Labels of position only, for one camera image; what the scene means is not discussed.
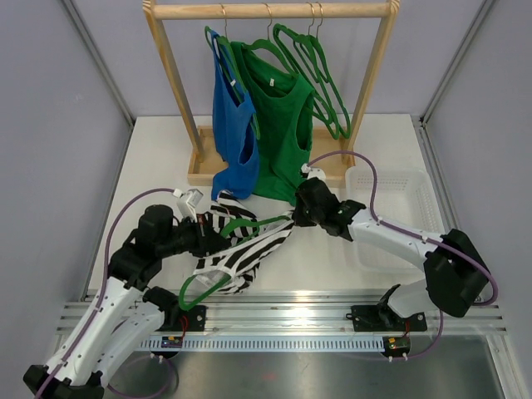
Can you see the green tank top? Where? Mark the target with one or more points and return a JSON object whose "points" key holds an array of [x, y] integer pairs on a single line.
{"points": [[283, 102]]}

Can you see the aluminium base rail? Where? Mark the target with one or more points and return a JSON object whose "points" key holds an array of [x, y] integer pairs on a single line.
{"points": [[301, 312]]}

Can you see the blue tank top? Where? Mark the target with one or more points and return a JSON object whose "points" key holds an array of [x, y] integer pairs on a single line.
{"points": [[235, 136]]}

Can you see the green hanger with metal hook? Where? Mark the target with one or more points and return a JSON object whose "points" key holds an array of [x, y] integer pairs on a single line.
{"points": [[234, 269]]}

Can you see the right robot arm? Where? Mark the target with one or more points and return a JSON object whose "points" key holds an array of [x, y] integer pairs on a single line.
{"points": [[454, 272]]}

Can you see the zebra striped tank top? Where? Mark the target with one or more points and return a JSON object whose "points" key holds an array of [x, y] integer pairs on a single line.
{"points": [[227, 207]]}

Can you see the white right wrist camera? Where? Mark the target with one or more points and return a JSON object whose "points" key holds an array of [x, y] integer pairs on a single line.
{"points": [[308, 172]]}

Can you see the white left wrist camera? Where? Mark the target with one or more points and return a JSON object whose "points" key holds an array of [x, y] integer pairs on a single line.
{"points": [[187, 202]]}

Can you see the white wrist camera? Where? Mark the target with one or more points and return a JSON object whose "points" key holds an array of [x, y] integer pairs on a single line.
{"points": [[308, 172], [187, 202]]}

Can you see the wooden clothes rack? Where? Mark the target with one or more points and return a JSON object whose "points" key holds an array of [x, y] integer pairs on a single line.
{"points": [[204, 160]]}

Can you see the empty green hanger front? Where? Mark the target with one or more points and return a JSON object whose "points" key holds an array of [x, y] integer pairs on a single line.
{"points": [[283, 37]]}

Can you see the empty green hanger rear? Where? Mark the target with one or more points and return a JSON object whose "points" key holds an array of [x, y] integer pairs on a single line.
{"points": [[328, 104]]}

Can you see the white plastic basket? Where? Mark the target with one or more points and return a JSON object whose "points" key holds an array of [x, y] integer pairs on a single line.
{"points": [[403, 196]]}

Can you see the white slotted cable duct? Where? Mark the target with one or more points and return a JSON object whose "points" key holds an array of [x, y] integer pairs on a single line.
{"points": [[265, 344]]}

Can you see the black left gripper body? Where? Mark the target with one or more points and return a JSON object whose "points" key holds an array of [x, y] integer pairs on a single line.
{"points": [[194, 236]]}

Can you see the empty green hanger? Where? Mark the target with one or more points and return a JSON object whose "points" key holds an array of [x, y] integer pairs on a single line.
{"points": [[283, 37], [328, 104]]}

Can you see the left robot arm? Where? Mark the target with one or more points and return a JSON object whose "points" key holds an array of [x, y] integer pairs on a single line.
{"points": [[125, 310]]}

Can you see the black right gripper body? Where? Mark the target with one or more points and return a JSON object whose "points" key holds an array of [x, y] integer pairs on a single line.
{"points": [[305, 217]]}

